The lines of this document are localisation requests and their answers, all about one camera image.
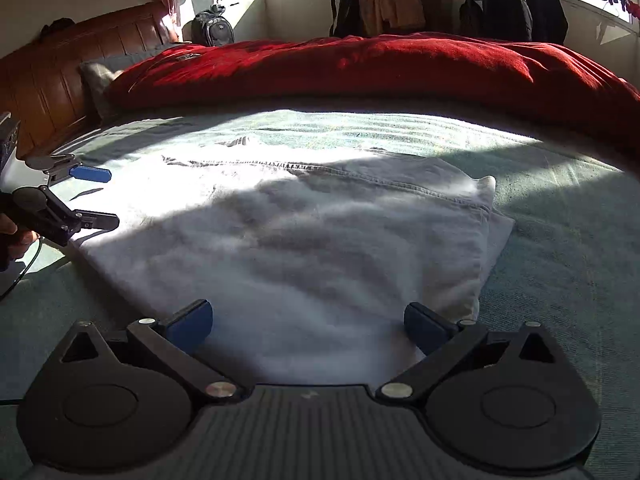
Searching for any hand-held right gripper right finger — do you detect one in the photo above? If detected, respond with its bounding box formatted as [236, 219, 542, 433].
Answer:
[375, 301, 558, 403]

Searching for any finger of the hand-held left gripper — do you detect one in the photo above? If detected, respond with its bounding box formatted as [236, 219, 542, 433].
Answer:
[11, 185, 121, 247]
[25, 152, 113, 184]

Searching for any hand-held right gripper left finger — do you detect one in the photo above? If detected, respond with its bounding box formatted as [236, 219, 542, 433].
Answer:
[60, 299, 240, 403]

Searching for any white printed t-shirt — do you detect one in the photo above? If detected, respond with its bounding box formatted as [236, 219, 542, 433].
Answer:
[67, 152, 516, 386]

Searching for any person's left hand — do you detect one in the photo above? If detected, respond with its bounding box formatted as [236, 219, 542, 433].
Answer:
[0, 212, 37, 262]

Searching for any wooden headboard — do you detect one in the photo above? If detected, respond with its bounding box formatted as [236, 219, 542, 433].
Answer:
[0, 1, 178, 158]

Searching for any grey pillow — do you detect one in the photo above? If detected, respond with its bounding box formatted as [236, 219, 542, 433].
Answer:
[80, 42, 173, 121]

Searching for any dark cloth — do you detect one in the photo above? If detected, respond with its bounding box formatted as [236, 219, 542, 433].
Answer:
[40, 17, 76, 41]

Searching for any grey backpack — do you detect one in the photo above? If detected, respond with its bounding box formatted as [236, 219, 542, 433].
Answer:
[191, 0, 236, 47]

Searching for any red quilt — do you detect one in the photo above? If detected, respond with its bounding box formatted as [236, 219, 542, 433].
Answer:
[102, 32, 640, 133]

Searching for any dark hanging bag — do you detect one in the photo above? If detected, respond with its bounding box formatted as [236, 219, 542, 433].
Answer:
[459, 0, 485, 38]

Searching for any black jacket with patch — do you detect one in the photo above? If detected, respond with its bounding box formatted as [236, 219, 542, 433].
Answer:
[479, 0, 533, 42]

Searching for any black cable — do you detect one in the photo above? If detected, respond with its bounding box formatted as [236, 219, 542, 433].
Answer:
[0, 237, 43, 303]

